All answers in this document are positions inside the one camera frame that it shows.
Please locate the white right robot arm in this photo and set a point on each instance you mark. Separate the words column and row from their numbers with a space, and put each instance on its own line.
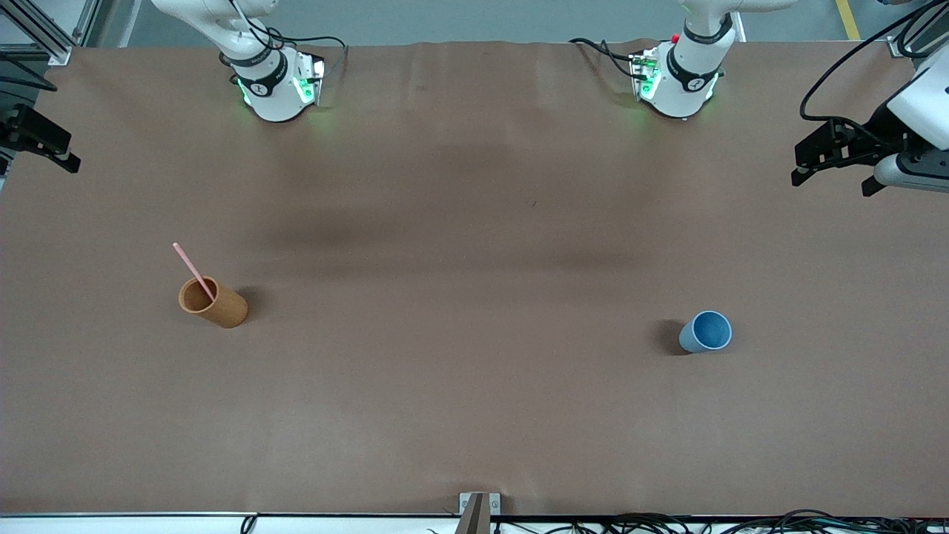
column 267, row 89

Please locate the grey metal post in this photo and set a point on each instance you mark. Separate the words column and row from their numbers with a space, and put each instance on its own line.
column 474, row 519

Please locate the grey metal bracket plate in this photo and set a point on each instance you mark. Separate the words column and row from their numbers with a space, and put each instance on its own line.
column 495, row 503

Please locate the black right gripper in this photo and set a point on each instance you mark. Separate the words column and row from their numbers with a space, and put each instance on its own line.
column 30, row 129

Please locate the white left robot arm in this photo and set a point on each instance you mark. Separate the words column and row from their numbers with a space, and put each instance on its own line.
column 689, row 74

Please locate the left arm base connector panel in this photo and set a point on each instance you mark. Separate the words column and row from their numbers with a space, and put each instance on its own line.
column 643, row 74

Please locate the orange cylindrical cup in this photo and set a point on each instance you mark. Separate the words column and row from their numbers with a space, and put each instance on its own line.
column 222, row 308

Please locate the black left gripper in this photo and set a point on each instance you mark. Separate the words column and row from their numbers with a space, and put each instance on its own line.
column 881, row 125

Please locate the aluminium frame profile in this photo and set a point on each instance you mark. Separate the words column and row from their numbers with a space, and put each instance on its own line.
column 44, row 30
column 895, row 46

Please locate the brown table cover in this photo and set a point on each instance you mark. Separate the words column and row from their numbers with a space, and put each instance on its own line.
column 474, row 386

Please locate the pink chopstick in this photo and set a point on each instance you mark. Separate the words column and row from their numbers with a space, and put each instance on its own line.
column 191, row 267

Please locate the blue cup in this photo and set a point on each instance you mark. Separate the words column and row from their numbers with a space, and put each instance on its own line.
column 704, row 332

